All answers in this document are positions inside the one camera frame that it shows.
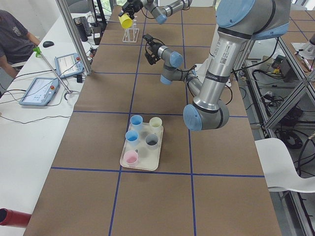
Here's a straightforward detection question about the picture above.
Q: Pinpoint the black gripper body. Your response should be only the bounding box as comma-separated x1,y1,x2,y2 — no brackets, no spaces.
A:
143,34,162,65
122,0,143,15

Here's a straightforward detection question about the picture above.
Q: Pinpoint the yellow plastic cup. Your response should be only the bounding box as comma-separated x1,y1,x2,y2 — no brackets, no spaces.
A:
119,14,133,29

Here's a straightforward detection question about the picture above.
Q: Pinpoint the grey plastic cup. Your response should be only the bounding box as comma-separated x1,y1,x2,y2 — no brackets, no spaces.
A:
145,134,158,150

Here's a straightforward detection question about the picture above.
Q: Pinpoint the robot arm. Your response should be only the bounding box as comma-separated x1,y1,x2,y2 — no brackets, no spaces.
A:
119,0,192,24
143,0,291,131

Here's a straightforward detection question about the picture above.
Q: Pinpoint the blue plastic cup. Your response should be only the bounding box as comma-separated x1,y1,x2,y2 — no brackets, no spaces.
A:
125,130,139,148
130,115,143,131

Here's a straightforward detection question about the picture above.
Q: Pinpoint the pale green plastic cup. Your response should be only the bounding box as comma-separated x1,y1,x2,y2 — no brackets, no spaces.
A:
149,117,162,129

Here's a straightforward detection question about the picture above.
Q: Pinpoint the pink plastic cup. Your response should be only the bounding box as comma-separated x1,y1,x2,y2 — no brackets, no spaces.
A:
123,150,138,167

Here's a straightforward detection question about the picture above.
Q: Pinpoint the black computer mouse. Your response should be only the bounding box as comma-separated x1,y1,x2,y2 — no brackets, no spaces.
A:
43,41,55,48

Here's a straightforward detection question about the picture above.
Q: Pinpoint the metal rod stand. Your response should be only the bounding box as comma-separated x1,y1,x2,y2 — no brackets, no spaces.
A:
33,46,80,101

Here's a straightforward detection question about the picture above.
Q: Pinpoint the cream plastic tray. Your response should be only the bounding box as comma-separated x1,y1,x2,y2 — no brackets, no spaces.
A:
120,122,163,171

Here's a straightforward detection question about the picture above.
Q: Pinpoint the teach pendant with red button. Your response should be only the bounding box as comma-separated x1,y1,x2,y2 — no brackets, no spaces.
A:
19,77,59,106

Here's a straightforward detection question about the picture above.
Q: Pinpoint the seated person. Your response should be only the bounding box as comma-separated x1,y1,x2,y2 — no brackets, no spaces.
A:
0,10,40,78

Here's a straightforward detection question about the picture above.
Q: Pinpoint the white chair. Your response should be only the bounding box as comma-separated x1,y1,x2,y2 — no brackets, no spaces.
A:
255,138,315,193

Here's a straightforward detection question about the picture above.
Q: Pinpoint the red cylinder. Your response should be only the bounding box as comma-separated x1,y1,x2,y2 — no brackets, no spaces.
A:
0,208,32,228

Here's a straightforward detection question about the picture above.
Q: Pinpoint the white wire cup rack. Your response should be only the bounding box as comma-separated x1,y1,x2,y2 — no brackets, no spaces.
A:
123,20,140,43

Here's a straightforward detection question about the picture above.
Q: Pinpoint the aluminium frame post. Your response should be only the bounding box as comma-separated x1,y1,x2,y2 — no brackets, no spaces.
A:
56,0,92,75

